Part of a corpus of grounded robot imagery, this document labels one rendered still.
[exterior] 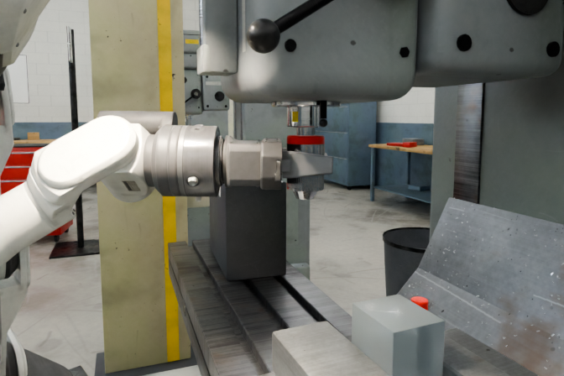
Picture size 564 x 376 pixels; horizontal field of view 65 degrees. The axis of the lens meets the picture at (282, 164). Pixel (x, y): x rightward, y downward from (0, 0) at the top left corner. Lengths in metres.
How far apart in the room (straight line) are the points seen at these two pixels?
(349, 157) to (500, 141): 7.04
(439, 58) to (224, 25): 0.23
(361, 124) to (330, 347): 7.52
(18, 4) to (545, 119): 0.78
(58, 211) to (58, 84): 9.06
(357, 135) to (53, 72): 5.85
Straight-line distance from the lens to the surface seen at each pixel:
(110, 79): 2.23
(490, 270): 0.78
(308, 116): 0.53
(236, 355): 0.63
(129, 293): 2.39
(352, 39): 0.47
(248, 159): 0.51
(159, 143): 0.53
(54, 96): 9.58
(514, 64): 0.58
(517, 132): 0.79
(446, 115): 0.90
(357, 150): 7.88
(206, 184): 0.52
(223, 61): 0.50
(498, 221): 0.80
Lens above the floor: 1.29
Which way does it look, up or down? 6 degrees down
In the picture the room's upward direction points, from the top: straight up
